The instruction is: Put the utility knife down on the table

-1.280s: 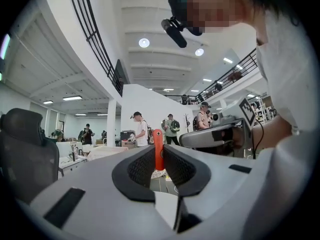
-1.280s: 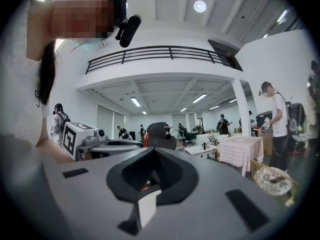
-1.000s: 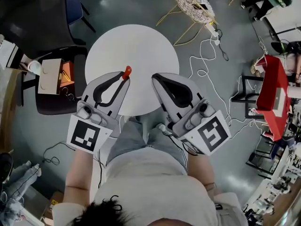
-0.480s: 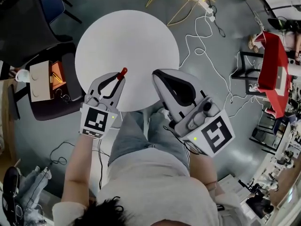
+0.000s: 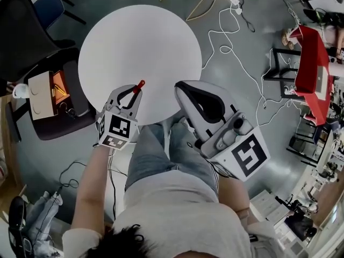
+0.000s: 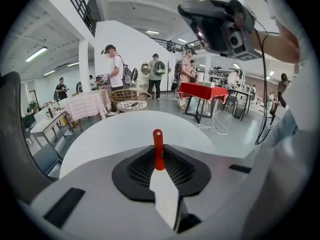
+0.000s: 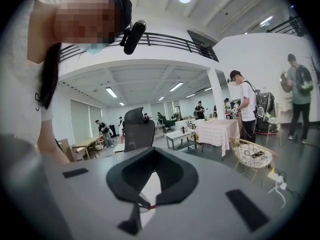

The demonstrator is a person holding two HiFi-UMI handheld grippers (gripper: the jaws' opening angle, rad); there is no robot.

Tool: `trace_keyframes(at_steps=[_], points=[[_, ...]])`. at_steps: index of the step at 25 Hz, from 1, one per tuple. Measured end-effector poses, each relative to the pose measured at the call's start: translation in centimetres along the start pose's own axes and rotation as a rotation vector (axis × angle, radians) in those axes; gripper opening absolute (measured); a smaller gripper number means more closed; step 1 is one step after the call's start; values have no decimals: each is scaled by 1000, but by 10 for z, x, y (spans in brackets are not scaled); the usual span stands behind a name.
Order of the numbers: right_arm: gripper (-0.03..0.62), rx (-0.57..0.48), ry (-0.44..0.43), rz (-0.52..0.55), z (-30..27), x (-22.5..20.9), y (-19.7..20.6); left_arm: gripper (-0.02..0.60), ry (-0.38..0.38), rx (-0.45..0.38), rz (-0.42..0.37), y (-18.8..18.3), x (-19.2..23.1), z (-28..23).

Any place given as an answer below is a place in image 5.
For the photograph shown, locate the black floor cable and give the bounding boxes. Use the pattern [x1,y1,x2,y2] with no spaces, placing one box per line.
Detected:
[58,160,87,197]

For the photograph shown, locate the white mug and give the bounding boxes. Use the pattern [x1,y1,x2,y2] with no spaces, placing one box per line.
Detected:
[12,83,29,99]

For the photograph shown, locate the dark padded stool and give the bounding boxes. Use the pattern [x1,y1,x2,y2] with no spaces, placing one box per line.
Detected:
[5,60,97,142]

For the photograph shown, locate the grey clothing pile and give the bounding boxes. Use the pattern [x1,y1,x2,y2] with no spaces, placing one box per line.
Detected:
[26,191,64,254]

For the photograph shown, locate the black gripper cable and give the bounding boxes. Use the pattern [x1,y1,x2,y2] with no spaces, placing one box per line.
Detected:
[107,148,128,221]

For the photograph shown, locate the black office chair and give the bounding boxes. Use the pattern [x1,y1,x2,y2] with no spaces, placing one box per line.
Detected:
[0,0,81,96]

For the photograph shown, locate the white power strip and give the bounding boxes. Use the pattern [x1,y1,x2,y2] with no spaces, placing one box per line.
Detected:
[221,0,242,13]

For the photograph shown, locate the long white cable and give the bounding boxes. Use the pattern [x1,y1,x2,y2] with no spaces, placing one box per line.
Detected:
[201,1,298,127]

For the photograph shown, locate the black frame stool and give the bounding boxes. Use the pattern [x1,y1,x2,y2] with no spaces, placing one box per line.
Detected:
[262,48,302,99]

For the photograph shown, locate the person's left forearm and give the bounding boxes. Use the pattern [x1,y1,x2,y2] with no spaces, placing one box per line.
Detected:
[70,143,114,232]

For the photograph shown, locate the blue chair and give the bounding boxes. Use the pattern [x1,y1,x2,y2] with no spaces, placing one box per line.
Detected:
[33,0,87,33]

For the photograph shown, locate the black metal chair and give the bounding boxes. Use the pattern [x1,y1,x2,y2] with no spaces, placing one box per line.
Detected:
[285,121,325,168]

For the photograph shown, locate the round white table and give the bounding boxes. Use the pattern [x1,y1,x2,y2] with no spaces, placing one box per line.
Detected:
[77,4,203,125]

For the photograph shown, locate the person's blue jeans legs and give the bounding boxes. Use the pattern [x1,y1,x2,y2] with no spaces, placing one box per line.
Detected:
[125,117,220,198]

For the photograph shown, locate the beige cardboard box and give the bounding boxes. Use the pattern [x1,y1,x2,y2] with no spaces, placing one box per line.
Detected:
[27,70,59,121]

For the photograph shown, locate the white drawer cabinet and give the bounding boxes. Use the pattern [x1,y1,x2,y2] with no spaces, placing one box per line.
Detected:
[249,189,291,232]

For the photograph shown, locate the person's right forearm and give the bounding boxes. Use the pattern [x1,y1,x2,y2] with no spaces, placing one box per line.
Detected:
[218,175,251,219]

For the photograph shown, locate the orange box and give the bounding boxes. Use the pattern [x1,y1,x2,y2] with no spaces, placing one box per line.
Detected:
[51,71,68,105]

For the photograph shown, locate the yellow wire chair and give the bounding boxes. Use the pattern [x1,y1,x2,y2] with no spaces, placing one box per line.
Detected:
[160,0,242,22]

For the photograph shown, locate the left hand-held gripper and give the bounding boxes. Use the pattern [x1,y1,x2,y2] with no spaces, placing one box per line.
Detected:
[95,84,144,152]

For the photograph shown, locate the person's grey shirt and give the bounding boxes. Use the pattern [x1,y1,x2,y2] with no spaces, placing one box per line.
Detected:
[62,169,278,258]

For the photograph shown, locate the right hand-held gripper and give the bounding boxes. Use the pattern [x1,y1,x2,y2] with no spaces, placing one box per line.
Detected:
[174,80,271,183]

